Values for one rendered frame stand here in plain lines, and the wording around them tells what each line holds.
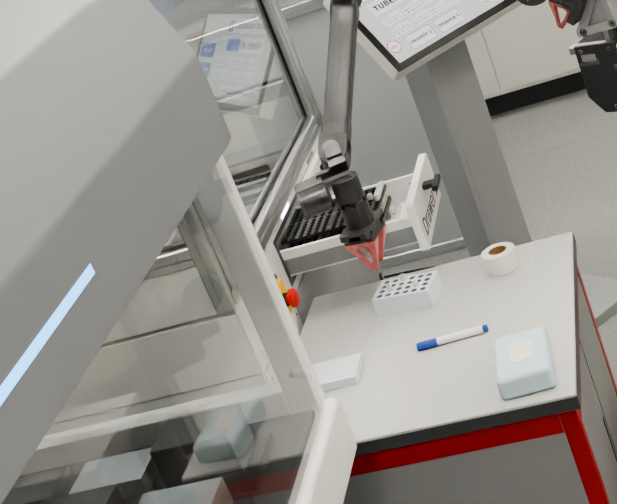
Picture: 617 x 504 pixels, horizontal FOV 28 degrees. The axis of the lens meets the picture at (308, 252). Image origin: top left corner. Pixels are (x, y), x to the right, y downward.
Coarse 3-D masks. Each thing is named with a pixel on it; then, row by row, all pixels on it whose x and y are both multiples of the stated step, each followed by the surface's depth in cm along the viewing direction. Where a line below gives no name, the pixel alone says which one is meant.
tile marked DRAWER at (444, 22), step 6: (450, 12) 350; (456, 12) 351; (438, 18) 348; (444, 18) 349; (450, 18) 349; (456, 18) 350; (462, 18) 350; (438, 24) 347; (444, 24) 348; (450, 24) 348; (456, 24) 348; (444, 30) 347
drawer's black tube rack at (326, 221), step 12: (372, 192) 280; (336, 204) 282; (372, 204) 273; (300, 216) 283; (324, 216) 278; (336, 216) 275; (384, 216) 273; (288, 228) 279; (300, 228) 276; (312, 228) 275; (324, 228) 271; (336, 228) 269; (288, 240) 273; (300, 240) 278; (312, 240) 276
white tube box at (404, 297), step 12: (408, 276) 258; (420, 276) 257; (432, 276) 254; (384, 288) 258; (396, 288) 256; (408, 288) 253; (420, 288) 252; (432, 288) 252; (372, 300) 255; (384, 300) 254; (396, 300) 253; (408, 300) 252; (420, 300) 251; (432, 300) 251; (384, 312) 255; (396, 312) 254
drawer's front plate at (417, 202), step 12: (420, 156) 281; (420, 168) 274; (420, 180) 270; (420, 192) 267; (432, 192) 278; (408, 204) 258; (420, 204) 264; (408, 216) 259; (420, 216) 261; (432, 216) 272; (420, 228) 259; (432, 228) 269; (420, 240) 260
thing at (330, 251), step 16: (400, 192) 285; (288, 224) 291; (400, 224) 262; (320, 240) 267; (336, 240) 266; (400, 240) 263; (416, 240) 262; (288, 256) 270; (304, 256) 269; (320, 256) 268; (336, 256) 267; (352, 256) 267; (304, 272) 271
